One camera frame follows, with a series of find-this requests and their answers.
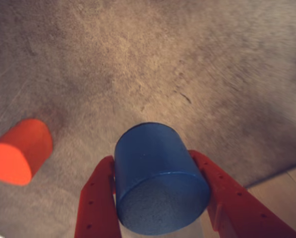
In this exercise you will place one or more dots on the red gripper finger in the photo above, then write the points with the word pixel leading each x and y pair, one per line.
pixel 95 210
pixel 237 213

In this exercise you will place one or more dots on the blue cylinder block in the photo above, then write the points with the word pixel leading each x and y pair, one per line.
pixel 160 173

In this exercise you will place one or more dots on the orange heart block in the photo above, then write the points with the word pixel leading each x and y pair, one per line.
pixel 16 156

